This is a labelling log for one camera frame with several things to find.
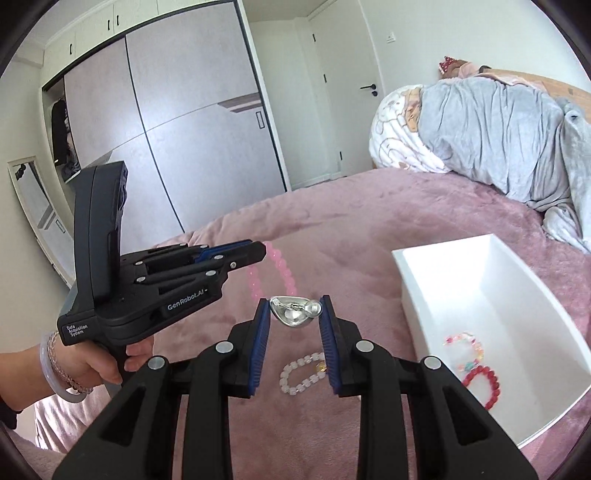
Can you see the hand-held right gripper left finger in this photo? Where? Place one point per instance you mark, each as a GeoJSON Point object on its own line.
{"type": "Point", "coordinates": [261, 347]}

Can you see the white storage box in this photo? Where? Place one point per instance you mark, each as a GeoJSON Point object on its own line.
{"type": "Point", "coordinates": [466, 286]}

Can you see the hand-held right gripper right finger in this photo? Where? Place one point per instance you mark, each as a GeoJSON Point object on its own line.
{"type": "Point", "coordinates": [327, 347]}

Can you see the grey sliding-door wardrobe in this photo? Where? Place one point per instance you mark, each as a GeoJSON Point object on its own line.
{"type": "Point", "coordinates": [194, 101]}

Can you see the white patterned pillow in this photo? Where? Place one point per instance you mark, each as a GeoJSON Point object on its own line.
{"type": "Point", "coordinates": [397, 138]}

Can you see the dark hanging clothes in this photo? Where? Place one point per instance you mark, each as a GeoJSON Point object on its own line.
{"type": "Point", "coordinates": [59, 131]}

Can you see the grey blanket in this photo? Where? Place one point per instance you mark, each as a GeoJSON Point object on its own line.
{"type": "Point", "coordinates": [498, 138]}

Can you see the pink plush bed cover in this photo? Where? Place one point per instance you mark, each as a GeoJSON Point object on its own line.
{"type": "Point", "coordinates": [351, 221]}

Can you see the white framed mirror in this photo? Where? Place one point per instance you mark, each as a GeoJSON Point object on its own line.
{"type": "Point", "coordinates": [37, 217]}

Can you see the white room door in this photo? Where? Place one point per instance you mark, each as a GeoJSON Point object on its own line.
{"type": "Point", "coordinates": [344, 92]}

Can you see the person's left forearm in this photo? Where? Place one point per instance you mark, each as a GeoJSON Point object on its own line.
{"type": "Point", "coordinates": [23, 374]}

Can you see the person's pink clothing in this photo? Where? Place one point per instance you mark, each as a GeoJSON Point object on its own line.
{"type": "Point", "coordinates": [69, 424]}

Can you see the pink pillow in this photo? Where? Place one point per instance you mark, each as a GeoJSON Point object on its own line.
{"type": "Point", "coordinates": [461, 68]}

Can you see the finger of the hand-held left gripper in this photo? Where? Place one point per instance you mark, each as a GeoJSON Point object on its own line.
{"type": "Point", "coordinates": [257, 251]}
{"type": "Point", "coordinates": [221, 251]}

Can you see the pale jade bangle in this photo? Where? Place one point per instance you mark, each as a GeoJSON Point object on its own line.
{"type": "Point", "coordinates": [46, 364]}

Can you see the person's left hand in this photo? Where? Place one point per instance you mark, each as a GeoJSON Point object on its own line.
{"type": "Point", "coordinates": [97, 362]}

